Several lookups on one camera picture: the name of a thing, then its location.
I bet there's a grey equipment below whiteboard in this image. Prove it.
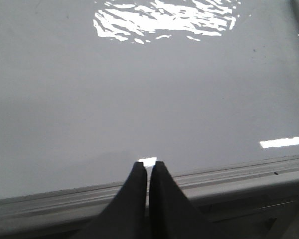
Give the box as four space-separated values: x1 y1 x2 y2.
182 170 299 239

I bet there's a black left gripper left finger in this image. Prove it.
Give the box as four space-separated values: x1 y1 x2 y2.
71 162 147 239

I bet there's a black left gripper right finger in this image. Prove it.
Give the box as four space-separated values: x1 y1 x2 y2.
149 161 229 239

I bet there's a white whiteboard with aluminium frame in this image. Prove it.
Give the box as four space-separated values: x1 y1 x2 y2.
0 0 299 237

